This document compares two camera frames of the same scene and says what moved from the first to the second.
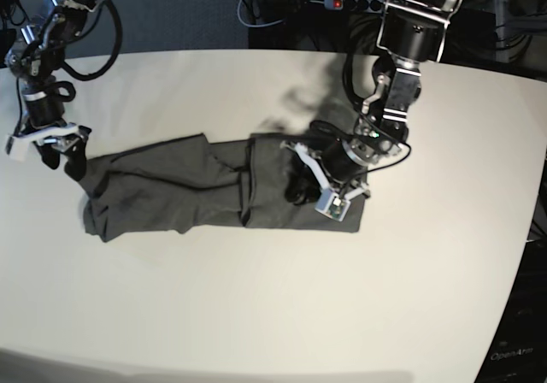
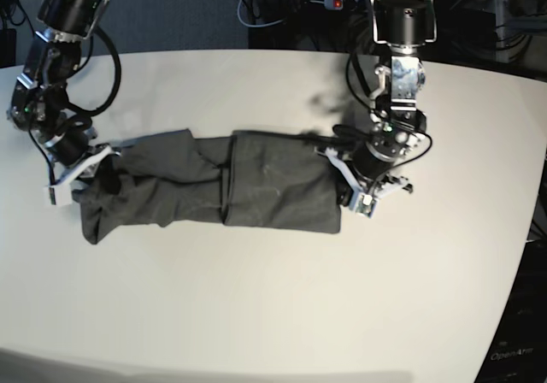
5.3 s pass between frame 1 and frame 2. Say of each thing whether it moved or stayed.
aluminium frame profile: stayed
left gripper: moved
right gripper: moved
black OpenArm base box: stayed
